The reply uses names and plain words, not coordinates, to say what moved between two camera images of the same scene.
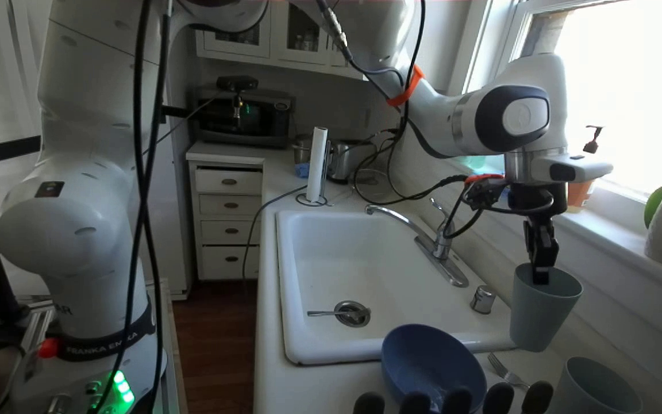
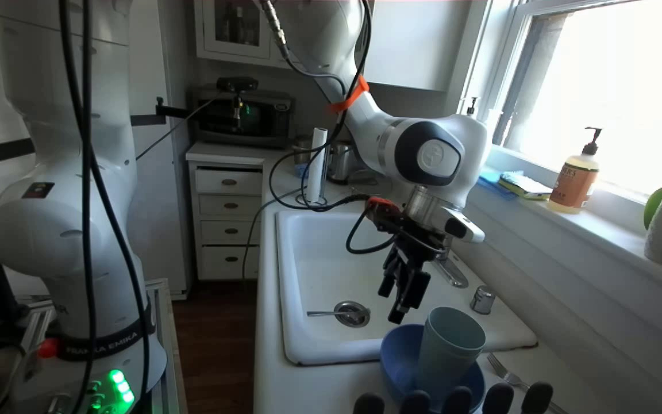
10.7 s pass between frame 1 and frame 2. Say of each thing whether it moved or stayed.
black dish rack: stayed
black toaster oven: stayed
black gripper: moved
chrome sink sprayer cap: stayed
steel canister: stayed
